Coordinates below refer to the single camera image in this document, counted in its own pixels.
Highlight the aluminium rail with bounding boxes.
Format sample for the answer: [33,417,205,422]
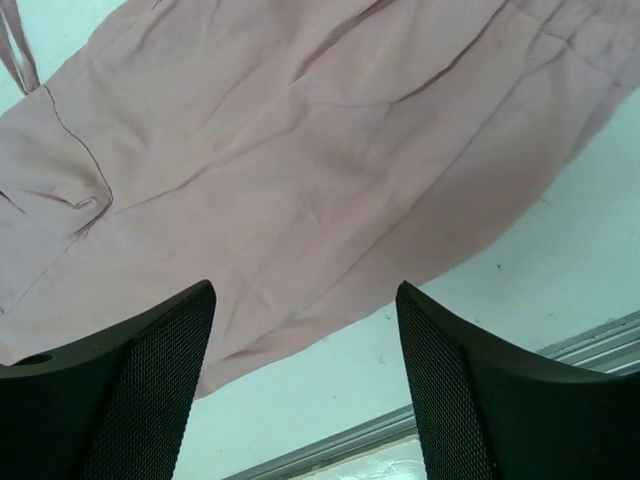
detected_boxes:
[232,311,639,479]

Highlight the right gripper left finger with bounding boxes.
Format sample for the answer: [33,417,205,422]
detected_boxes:
[1,280,216,480]

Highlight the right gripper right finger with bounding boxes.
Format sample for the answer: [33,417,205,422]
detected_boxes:
[395,282,639,479]

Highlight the pink trousers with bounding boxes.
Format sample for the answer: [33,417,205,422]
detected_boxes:
[1,1,639,397]

